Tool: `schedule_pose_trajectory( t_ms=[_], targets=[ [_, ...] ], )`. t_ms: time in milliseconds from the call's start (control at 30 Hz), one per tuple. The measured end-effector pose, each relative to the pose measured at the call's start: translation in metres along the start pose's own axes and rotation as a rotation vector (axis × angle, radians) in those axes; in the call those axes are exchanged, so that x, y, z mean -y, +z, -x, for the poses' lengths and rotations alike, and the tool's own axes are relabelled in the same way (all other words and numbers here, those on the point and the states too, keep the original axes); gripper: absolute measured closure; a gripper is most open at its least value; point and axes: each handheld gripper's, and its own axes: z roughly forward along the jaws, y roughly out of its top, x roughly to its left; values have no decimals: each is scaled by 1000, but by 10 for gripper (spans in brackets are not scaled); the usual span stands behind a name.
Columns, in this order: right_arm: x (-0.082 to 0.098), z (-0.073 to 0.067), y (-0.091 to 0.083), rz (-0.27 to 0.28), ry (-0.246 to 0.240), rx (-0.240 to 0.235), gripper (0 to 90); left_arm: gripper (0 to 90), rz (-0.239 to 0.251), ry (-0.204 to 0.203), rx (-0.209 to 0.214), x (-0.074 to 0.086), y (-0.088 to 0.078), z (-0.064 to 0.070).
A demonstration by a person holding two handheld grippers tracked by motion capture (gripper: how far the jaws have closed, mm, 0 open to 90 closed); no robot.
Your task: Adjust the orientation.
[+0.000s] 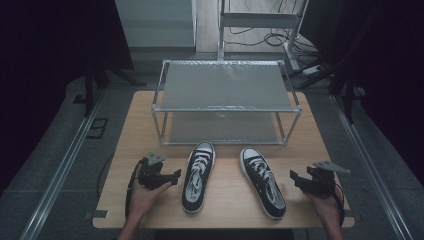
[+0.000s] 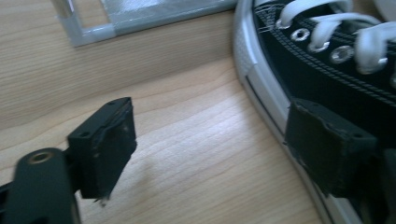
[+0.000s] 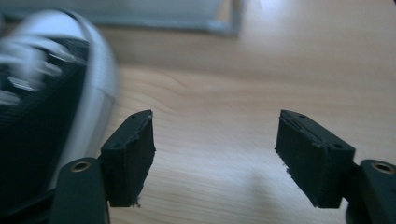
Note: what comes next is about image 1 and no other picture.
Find black floor cables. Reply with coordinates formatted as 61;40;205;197
222;0;322;58

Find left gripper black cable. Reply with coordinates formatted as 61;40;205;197
124;157;148;218

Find person's right hand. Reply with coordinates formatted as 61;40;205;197
304;191;343;228

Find dark floor socket plate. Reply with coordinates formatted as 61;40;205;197
85;117;110;140

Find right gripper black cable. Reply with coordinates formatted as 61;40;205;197
332;181;347;228

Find dark curtain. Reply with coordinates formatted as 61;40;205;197
298;0;424;186
0;0;135;198

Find white cabinet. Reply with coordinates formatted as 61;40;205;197
114;0;198;50

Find person's left hand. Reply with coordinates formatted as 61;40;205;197
127;180;175;218

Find black tripod stand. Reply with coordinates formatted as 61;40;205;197
72;61;148;118
295;49;368;125

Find metal two-tier shoe rack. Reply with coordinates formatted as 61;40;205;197
151;59;304;147

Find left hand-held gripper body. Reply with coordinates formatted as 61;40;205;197
137;152;174;191

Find white metal stand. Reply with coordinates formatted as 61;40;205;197
217;0;310;73

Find metal floor rail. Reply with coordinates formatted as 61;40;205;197
19;93;105;240
329;94;415;240

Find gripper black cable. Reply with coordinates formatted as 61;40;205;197
124;157;148;218
332;181;347;228

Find white power strip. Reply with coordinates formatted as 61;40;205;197
301;64;325;77

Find black canvas sneaker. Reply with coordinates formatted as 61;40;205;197
181;141;217;215
239;146;287;221

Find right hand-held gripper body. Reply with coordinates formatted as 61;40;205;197
299;160;352;198

